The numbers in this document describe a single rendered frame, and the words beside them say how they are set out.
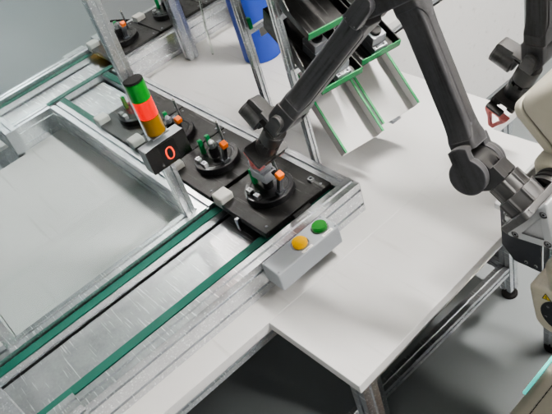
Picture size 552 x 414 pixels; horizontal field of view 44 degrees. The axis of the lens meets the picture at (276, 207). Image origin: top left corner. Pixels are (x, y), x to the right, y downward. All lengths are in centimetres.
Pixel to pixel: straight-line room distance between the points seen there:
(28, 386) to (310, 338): 70
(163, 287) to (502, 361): 131
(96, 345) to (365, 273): 70
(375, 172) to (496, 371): 92
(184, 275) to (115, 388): 37
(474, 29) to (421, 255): 165
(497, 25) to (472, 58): 20
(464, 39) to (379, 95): 122
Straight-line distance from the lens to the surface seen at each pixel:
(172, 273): 185
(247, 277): 170
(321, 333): 165
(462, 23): 314
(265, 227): 178
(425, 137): 212
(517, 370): 258
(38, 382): 181
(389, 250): 179
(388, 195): 194
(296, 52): 183
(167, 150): 175
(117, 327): 180
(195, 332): 168
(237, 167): 201
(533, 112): 141
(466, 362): 259
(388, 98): 201
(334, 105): 194
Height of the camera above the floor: 214
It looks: 40 degrees down
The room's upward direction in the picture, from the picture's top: 19 degrees counter-clockwise
